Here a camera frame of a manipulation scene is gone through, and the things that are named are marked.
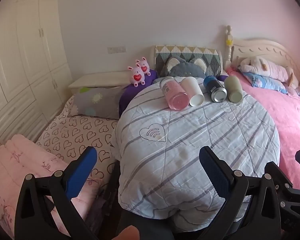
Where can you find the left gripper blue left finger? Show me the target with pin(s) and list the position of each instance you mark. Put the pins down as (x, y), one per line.
(78, 171)

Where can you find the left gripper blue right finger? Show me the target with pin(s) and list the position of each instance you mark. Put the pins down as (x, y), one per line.
(217, 170)

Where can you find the blue black can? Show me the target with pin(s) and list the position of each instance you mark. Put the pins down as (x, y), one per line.
(216, 90)

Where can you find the white paper cup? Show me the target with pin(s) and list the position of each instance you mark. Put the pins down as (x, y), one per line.
(193, 91)

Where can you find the sage green cup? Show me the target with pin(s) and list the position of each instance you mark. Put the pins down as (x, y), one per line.
(234, 89)

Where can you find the heart print bed sheet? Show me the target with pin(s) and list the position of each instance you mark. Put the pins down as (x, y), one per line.
(68, 136)

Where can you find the grey flower pillow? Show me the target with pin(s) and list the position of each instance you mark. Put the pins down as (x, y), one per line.
(97, 102)

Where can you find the white grey striped quilt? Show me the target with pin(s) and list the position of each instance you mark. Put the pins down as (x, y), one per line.
(158, 151)

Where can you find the pink translucent tumbler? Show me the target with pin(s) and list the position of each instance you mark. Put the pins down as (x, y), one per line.
(175, 95)

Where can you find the purple blanket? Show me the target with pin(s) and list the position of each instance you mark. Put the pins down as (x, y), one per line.
(130, 91)

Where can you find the pink fleece blanket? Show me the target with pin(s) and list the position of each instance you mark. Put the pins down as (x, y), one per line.
(285, 111)

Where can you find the blue cartoon pillow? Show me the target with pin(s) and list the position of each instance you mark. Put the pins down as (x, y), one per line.
(259, 81)

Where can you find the cream bedside table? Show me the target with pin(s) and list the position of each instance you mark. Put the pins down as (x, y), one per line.
(106, 79)

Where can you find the cream wardrobe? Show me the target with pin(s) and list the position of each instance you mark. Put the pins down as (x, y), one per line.
(34, 71)

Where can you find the pink bunny plush front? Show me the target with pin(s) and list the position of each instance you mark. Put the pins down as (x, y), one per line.
(137, 76)

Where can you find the pink bunny plush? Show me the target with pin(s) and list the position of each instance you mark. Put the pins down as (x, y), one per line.
(143, 64)
(137, 76)

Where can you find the cream pink plush toy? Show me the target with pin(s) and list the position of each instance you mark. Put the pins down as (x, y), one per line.
(263, 67)

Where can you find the diamond pattern headboard cushion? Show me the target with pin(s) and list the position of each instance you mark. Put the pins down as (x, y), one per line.
(211, 57)

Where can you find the grey cat plush pillow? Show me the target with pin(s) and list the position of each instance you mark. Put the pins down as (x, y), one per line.
(178, 67)

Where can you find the cream wooden headboard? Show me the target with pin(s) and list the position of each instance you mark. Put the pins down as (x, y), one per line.
(237, 50)

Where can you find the pink bunny plush rear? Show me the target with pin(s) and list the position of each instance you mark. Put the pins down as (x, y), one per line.
(143, 64)

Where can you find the wall socket plate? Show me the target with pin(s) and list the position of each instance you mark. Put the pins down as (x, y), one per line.
(116, 50)

